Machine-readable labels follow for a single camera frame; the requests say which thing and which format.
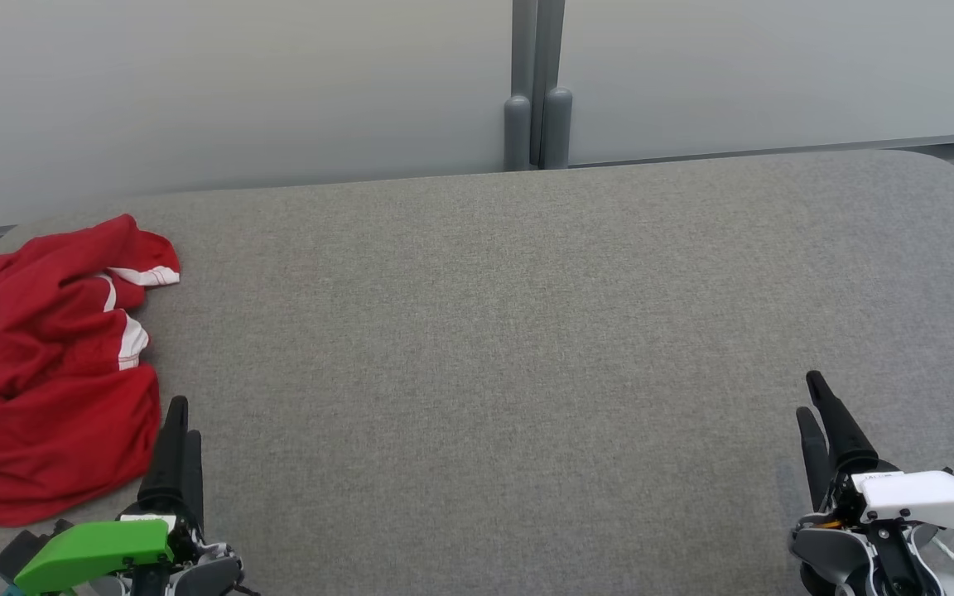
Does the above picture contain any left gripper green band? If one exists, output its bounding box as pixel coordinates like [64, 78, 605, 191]
[13, 396, 206, 596]

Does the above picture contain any grey fabric sofa seat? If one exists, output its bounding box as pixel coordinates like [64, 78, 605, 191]
[0, 149, 954, 596]

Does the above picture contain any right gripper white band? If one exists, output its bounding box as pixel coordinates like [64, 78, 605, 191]
[795, 370, 954, 596]

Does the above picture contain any red shorts white stripe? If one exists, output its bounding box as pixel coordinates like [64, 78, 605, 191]
[0, 214, 181, 398]

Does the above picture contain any grey partition frame post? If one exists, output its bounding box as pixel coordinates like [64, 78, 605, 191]
[512, 0, 566, 171]

